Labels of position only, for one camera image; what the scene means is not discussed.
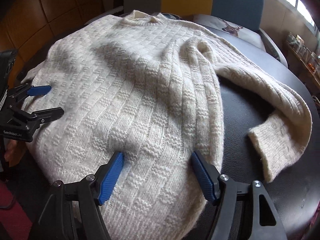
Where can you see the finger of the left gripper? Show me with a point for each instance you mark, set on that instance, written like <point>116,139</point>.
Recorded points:
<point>37,90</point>
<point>33,120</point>

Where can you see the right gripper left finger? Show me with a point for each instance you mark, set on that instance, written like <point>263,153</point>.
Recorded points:
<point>72,211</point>

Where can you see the wooden side table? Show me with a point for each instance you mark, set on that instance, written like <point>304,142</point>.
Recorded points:
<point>302,62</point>

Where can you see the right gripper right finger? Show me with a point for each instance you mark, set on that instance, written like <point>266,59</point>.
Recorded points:
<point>259,217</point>

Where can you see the cream knitted sweater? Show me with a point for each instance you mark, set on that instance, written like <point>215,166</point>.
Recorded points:
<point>148,86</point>

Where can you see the multicolour sofa chair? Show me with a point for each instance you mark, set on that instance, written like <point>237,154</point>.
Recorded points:
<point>246,13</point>

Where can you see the deer print cushion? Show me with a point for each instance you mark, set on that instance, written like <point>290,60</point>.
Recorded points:
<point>231,28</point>

